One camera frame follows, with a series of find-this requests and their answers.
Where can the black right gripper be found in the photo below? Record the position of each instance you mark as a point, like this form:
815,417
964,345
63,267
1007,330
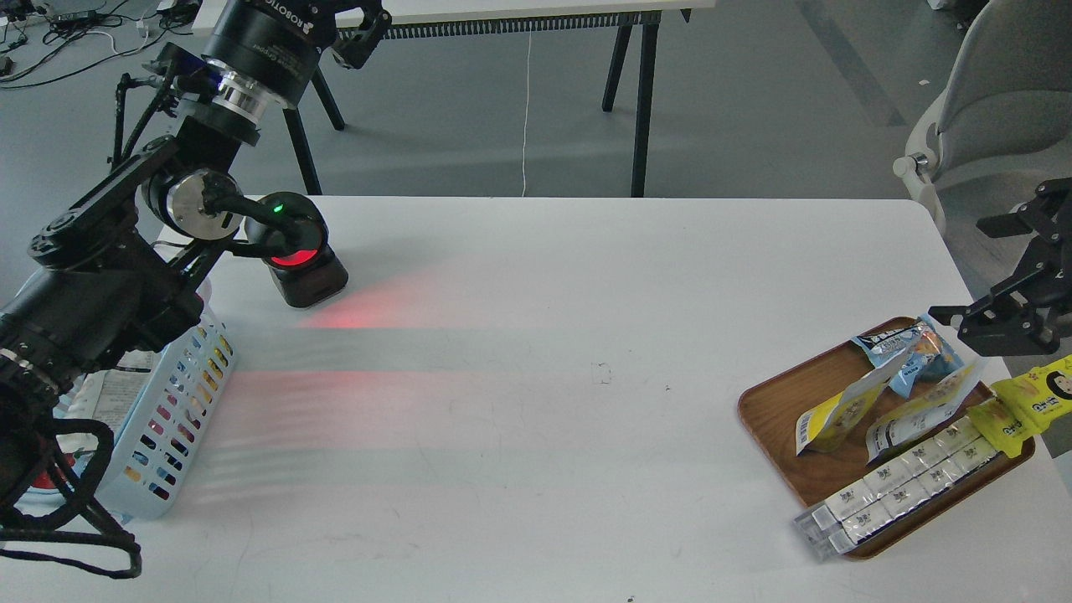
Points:
1024,314

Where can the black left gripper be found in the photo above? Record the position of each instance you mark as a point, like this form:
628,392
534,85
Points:
278,44

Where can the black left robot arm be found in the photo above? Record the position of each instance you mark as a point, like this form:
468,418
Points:
168,210

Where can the blue snack packet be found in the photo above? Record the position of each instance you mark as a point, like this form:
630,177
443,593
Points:
929,360

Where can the yellow cartoon snack packet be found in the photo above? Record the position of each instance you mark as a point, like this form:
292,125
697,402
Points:
1024,406

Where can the white snack bag in basket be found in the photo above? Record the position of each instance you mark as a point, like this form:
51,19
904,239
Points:
109,395

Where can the light blue plastic basket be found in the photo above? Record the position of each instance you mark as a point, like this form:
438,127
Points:
167,410

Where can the red snack in basket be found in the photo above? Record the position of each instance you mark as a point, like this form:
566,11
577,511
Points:
47,483

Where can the background white table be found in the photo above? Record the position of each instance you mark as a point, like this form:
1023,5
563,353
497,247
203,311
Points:
439,19

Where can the grey office chair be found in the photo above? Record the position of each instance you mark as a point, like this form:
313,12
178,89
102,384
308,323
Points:
998,129

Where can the black barcode scanner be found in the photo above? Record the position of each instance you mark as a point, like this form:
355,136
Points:
303,266

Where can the brown wooden tray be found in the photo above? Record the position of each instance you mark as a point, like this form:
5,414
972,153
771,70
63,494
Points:
769,410

